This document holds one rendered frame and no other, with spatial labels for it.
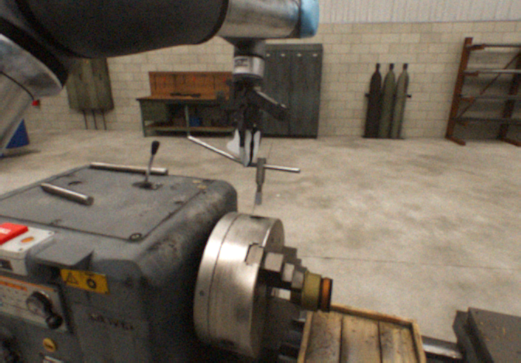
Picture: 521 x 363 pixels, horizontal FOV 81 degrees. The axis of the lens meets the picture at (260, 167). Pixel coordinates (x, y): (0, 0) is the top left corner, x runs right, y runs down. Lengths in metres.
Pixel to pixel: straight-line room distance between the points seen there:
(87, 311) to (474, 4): 7.99
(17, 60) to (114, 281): 0.42
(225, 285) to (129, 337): 0.20
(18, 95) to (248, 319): 0.52
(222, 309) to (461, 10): 7.72
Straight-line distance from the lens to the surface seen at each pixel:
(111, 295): 0.67
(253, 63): 0.73
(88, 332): 0.78
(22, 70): 0.34
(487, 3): 8.21
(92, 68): 8.33
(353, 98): 7.34
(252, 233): 0.68
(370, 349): 0.96
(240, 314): 0.66
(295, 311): 0.77
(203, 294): 0.68
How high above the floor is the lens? 1.58
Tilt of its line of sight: 19 degrees down
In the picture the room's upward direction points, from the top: straight up
